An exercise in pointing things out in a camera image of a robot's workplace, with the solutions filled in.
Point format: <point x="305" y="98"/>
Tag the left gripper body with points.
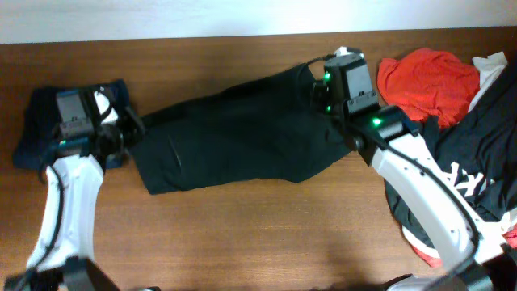
<point x="132" y="124"/>

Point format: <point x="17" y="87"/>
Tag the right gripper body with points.
<point x="319" y="94"/>

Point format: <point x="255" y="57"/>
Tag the black shorts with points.
<point x="261" y="129"/>

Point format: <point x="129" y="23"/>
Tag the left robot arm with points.
<point x="91" y="128"/>

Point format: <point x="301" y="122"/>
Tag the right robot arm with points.
<point x="474" y="256"/>

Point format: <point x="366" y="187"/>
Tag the folded navy blue garment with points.
<point x="41" y="117"/>

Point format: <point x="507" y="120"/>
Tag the black garment with white letters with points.
<point x="478" y="155"/>

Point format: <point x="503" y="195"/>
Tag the red and white garment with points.
<point x="431" y="256"/>

